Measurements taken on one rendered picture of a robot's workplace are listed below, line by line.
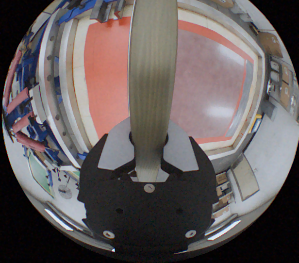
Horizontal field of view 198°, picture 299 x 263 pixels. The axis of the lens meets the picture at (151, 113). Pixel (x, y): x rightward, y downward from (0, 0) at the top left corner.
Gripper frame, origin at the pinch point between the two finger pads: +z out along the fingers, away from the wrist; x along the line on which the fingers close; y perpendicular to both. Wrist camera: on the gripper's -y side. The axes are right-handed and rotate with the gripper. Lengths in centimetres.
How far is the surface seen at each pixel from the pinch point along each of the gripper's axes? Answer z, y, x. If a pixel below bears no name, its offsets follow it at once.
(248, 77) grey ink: 13.0, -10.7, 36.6
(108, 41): 13.7, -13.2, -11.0
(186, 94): 13.8, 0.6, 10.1
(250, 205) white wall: -145, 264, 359
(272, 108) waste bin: 60, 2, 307
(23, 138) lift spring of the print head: -8, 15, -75
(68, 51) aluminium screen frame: 11.2, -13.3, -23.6
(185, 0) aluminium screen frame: 10.2, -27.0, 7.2
